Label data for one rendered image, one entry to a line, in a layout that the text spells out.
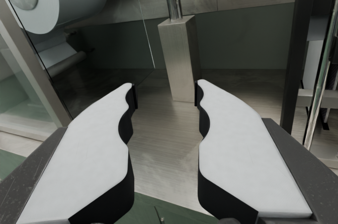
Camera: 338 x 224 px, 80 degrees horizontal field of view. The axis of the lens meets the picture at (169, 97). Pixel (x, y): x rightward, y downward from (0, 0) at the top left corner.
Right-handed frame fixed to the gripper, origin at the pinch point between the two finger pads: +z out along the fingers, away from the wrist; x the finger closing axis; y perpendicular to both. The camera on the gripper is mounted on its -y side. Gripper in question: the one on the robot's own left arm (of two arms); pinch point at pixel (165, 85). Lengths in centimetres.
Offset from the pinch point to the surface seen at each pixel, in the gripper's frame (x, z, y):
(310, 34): 23.1, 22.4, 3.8
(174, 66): 2, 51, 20
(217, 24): 19, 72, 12
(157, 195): -3.7, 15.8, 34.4
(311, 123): 26.3, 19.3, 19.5
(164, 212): -2.9, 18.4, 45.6
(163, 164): -2.5, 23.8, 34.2
